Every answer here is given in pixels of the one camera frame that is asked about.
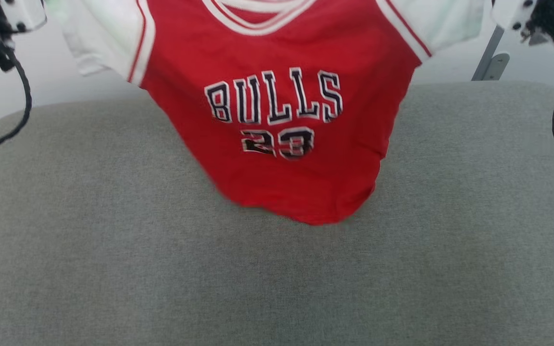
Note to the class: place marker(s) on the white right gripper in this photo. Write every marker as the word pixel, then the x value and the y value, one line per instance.
pixel 551 24

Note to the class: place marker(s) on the red white Bulls jersey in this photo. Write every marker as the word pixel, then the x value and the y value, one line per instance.
pixel 277 168

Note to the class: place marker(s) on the grey metal bracket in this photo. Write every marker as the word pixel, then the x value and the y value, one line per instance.
pixel 491 57

